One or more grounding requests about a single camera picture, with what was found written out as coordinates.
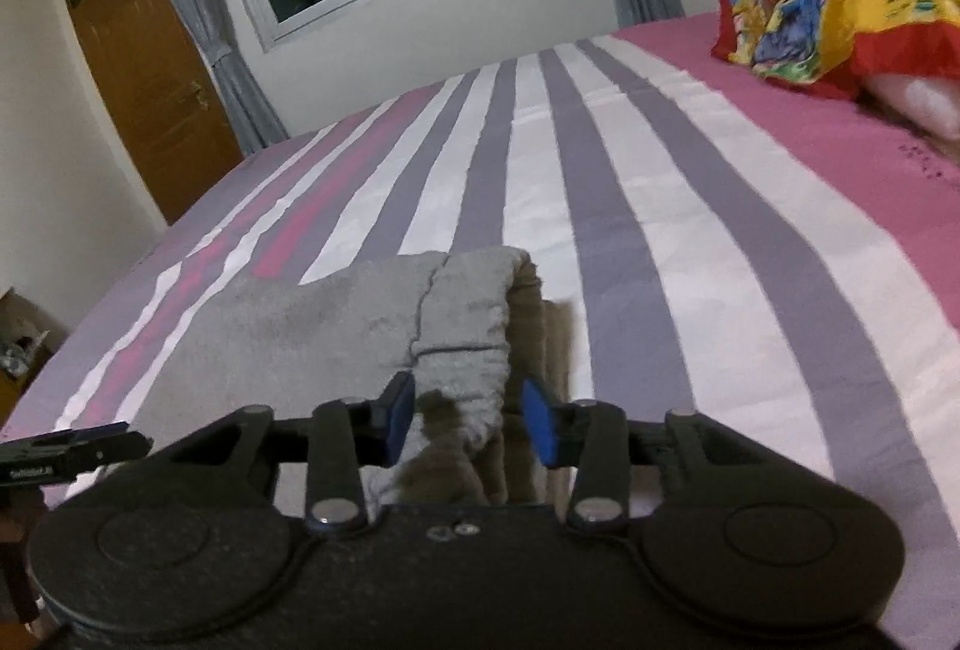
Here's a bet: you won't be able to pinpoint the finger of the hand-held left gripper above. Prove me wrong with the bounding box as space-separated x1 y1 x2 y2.
0 421 155 488

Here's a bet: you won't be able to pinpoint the bed with striped sheet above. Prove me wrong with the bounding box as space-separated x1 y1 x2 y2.
0 11 960 550

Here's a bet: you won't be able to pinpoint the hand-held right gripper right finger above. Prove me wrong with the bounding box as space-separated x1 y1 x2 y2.
521 376 797 535

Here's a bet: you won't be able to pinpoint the grey pants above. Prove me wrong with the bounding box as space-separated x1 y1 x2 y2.
137 247 577 510

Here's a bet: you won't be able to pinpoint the white pillow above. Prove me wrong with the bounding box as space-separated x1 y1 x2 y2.
861 67 960 143

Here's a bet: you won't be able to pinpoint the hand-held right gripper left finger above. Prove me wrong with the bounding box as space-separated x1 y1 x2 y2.
161 371 418 535

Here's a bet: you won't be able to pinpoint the brown wooden door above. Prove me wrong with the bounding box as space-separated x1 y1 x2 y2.
58 0 245 225

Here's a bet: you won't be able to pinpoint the colourful red-bordered blanket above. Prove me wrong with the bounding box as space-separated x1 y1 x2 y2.
709 0 960 100

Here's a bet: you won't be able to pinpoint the cardboard box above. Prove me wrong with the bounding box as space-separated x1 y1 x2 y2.
0 286 70 428

